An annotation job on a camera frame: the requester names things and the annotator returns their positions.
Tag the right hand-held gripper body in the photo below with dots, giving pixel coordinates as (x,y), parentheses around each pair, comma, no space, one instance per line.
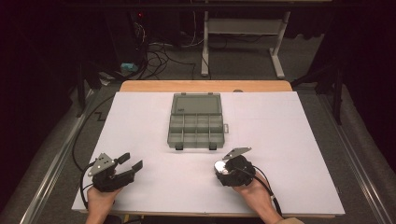
(239,172)

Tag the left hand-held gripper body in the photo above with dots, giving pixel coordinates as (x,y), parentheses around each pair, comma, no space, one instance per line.
(107,182)

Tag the grey transparent compartment box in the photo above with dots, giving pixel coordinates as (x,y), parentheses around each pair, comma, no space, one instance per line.
(196,130)

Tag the person's left hand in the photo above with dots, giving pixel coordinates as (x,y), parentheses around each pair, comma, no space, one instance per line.
(101,200)

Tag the person's right hand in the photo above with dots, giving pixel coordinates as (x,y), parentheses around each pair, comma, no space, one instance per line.
(253,196)

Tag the white table cover board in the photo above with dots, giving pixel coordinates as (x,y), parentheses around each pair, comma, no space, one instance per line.
(280,140)

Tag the black metal stand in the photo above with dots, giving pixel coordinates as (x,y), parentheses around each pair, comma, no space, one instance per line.
(337,99)
(81,93)

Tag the small teal object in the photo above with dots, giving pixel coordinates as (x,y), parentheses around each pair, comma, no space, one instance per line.
(129,67)

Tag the wooden table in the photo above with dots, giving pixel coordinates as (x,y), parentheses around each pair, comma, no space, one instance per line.
(202,86)

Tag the black computer tower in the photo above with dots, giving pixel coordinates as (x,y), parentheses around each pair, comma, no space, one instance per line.
(124,37)

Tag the metal floor rail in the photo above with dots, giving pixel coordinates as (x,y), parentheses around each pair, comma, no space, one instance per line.
(358,168)
(46,186)

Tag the white metal desk frame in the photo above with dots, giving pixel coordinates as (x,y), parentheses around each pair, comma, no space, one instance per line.
(243,26)

